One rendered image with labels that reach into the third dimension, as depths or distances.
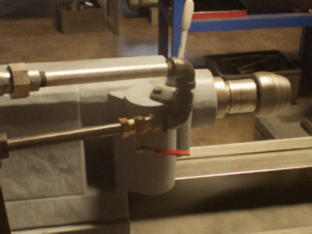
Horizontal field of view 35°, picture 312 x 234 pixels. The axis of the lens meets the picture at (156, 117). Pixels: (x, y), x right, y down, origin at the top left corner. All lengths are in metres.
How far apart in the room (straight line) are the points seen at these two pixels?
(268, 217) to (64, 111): 0.62
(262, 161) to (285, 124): 1.38
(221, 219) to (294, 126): 1.45
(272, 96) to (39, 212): 0.47
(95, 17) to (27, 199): 3.86
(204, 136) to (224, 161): 1.71
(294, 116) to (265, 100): 1.77
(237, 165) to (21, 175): 0.55
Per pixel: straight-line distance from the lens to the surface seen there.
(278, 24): 2.91
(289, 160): 1.26
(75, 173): 0.86
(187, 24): 0.85
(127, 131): 0.73
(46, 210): 0.88
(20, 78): 0.63
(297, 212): 1.28
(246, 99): 0.94
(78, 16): 4.63
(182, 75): 0.74
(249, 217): 1.24
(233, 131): 3.02
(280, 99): 0.95
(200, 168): 1.19
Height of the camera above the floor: 1.51
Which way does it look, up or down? 29 degrees down
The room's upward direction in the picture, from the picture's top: straight up
